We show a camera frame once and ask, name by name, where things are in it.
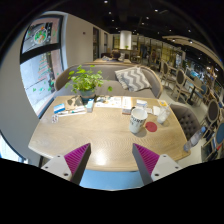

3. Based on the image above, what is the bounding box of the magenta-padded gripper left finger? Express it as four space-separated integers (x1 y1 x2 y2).
40 142 92 186

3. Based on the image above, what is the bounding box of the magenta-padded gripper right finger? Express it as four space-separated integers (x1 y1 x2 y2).
131 143 184 186

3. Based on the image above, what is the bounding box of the flat round red coaster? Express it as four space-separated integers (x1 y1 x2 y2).
144 121 158 133

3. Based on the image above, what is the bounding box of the white printed mug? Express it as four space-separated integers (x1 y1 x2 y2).
129 107 149 135

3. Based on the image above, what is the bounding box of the clear plastic cup with straw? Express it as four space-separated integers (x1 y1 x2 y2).
156 103 172 125

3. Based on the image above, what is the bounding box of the blue white card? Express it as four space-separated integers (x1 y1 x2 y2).
53 103 66 115

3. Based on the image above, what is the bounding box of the light blue tissue box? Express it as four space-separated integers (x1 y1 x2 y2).
85 98 95 113

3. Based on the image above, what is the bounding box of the white tissue pack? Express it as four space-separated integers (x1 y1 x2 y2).
135 99 148 110

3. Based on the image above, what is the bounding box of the grey tufted armchair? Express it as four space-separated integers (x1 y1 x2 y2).
169 103 203 141

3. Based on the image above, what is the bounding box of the wooden card holder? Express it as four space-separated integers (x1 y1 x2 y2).
64 95 86 111

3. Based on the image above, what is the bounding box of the yellow table card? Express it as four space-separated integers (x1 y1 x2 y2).
157 99 169 108

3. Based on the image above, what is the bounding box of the paper menu on wooden board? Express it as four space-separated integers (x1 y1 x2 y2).
94 95 134 116

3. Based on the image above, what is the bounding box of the grey curved sofa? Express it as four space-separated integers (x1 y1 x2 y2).
53 61 164 100

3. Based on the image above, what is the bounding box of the green potted plant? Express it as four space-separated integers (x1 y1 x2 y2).
64 64 114 101

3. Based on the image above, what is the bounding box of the grey white chevron pillow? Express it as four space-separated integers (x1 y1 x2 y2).
114 65 153 93

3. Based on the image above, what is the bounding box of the group of dining chairs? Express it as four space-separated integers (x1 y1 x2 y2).
159 59 224 162

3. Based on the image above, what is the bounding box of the person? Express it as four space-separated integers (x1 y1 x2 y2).
110 49 122 62

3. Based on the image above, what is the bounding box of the colourful window poster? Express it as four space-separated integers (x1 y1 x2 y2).
19 16 64 54

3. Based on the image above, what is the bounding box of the group of ceiling lights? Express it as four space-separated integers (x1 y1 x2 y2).
79 0 201 44

